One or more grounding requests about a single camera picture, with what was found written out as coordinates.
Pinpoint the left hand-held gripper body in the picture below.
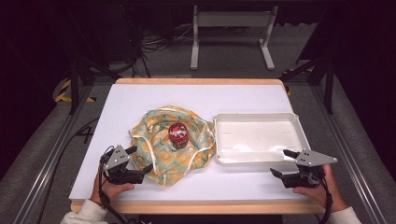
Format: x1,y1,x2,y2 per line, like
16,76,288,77
100,144,146,185

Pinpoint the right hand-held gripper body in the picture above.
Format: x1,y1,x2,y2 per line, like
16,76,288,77
281,148,339,189

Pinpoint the yellow green patterned cloth bag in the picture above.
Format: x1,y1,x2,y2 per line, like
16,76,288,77
128,105,217,189

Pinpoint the white plastic tray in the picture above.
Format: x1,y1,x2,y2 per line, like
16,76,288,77
213,112,311,167

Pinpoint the red lidded round jar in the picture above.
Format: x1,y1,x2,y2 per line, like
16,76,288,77
167,122,190,150

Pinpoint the person's left hand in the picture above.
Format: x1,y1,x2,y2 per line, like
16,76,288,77
90,173,135,207

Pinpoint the person's right hand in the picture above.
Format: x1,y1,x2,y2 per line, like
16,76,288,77
292,163,348,214

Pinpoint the black metal stand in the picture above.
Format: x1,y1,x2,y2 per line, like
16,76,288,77
278,55,336,115
65,8,123,116

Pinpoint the white table board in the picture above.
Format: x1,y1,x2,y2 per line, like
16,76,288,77
68,83,312,202

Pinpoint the wooden table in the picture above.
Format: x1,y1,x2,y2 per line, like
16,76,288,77
70,77,325,215

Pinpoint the aluminium floor rail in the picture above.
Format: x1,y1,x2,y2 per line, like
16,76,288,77
310,83,388,224
12,83,95,224

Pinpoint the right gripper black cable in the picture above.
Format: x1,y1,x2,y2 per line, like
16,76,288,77
306,172,334,224

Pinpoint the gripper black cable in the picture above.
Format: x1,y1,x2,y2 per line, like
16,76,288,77
306,172,334,224
98,145,129,224

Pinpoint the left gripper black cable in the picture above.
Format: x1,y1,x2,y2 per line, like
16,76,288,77
98,145,129,224

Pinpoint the tangle of black floor cables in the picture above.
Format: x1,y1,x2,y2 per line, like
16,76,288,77
118,6,194,78

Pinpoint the white metal desk frame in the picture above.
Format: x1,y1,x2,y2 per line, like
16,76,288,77
190,4,279,71

